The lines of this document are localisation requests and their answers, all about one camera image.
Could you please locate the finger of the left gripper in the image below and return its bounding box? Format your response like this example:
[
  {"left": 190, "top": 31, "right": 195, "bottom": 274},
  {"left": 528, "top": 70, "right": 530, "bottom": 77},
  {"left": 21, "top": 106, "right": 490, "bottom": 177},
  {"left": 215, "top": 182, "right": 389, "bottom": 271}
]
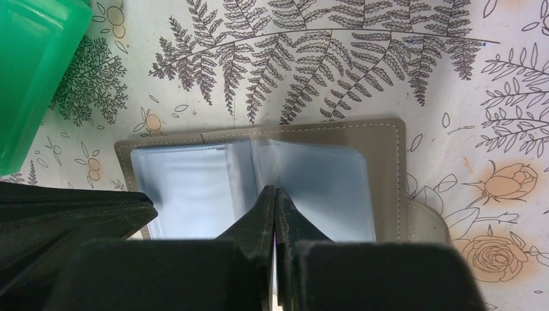
[{"left": 1, "top": 182, "right": 157, "bottom": 310}]

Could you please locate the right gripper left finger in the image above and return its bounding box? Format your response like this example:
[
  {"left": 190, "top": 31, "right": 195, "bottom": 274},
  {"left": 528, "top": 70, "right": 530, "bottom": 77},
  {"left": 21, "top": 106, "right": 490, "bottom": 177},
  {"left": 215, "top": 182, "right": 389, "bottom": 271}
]
[{"left": 45, "top": 186, "right": 276, "bottom": 310}]

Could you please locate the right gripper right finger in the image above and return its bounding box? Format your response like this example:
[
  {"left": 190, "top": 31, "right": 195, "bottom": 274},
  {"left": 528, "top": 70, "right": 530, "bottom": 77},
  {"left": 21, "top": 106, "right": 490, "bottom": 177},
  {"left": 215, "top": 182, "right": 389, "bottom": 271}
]
[{"left": 274, "top": 188, "right": 485, "bottom": 310}]

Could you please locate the grey leather card holder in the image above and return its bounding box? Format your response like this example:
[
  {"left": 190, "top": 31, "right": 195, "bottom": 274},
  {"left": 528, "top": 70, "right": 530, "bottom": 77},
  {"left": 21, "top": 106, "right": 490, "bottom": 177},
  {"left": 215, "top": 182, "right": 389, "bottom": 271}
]
[{"left": 114, "top": 118, "right": 450, "bottom": 244}]

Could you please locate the green plastic bin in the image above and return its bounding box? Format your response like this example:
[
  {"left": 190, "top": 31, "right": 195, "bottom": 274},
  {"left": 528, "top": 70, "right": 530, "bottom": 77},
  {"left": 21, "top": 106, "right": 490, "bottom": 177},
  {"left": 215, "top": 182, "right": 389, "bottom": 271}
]
[{"left": 1, "top": 1, "right": 92, "bottom": 176}]

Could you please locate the floral table mat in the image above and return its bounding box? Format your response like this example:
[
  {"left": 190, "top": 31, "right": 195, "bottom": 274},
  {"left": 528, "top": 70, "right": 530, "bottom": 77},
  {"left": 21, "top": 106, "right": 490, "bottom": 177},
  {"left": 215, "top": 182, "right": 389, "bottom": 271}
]
[{"left": 1, "top": 1, "right": 548, "bottom": 310}]

